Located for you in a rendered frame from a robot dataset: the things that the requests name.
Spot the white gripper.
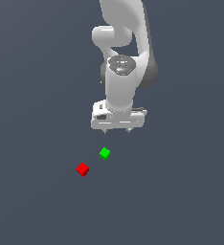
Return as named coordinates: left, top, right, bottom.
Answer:
left=90, top=99, right=148, bottom=135

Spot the green cube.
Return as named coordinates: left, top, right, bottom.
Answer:
left=99, top=146, right=112, bottom=162

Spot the red cube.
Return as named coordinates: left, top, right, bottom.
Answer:
left=76, top=162, right=91, bottom=178

